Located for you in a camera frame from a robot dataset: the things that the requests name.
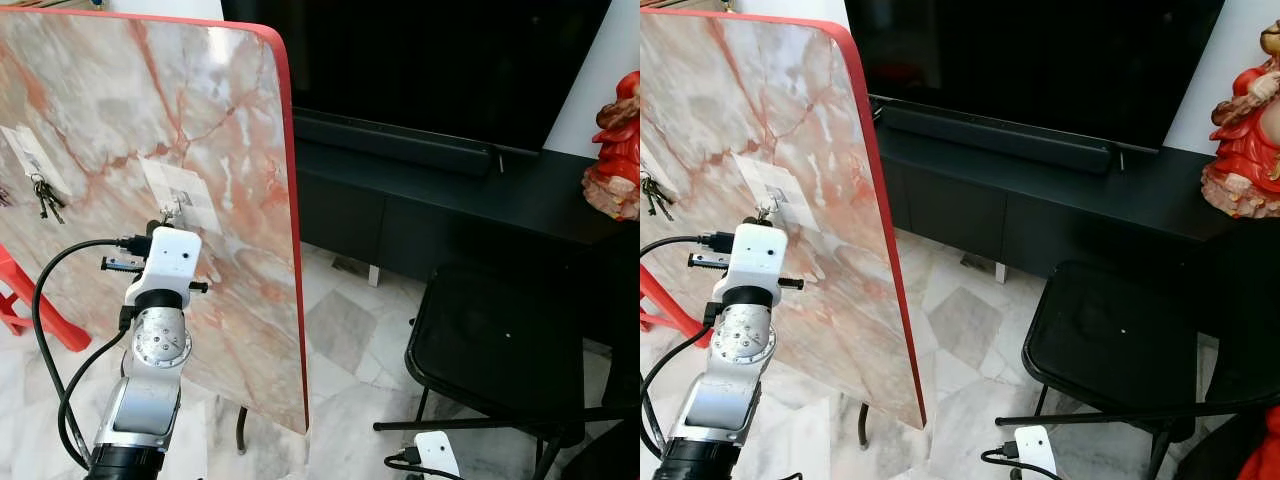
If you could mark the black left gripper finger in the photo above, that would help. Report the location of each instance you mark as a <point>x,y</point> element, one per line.
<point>178,224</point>
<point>159,224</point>
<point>768,220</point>
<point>749,221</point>

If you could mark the red plastic stool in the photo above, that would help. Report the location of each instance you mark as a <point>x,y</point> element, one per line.
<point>675,312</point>
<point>40,310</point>

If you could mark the dark key bunch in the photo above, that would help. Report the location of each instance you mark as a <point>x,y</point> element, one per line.
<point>47,198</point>
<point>656,198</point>

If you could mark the marble pattern board red edge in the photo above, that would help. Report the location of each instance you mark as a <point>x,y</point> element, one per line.
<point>230,300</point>
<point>830,300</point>

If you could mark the red robed deity statue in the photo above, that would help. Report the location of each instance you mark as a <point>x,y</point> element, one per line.
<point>615,160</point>
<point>1245,150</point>

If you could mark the black metal board leg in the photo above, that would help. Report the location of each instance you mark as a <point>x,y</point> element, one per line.
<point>242,430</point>
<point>864,425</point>

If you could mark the black folding chair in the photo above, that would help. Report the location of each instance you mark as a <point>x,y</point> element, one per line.
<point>1120,335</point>
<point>500,340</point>

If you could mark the long black soundbar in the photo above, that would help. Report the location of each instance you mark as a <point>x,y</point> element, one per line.
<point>400,145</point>
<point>1000,138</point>

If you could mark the black flat television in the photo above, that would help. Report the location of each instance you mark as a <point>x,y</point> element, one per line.
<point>1030,65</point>
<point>420,70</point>

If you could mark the red fabric item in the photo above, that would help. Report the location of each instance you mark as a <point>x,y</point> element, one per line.
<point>1262,450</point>

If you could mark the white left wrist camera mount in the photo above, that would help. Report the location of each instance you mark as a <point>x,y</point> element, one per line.
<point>755,255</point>
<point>172,260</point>

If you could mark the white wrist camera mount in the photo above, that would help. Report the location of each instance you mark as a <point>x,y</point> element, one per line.
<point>755,255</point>
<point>1036,452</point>
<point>438,455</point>
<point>172,260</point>

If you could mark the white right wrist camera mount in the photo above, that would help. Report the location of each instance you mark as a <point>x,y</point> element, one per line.
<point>1036,452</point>
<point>438,455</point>

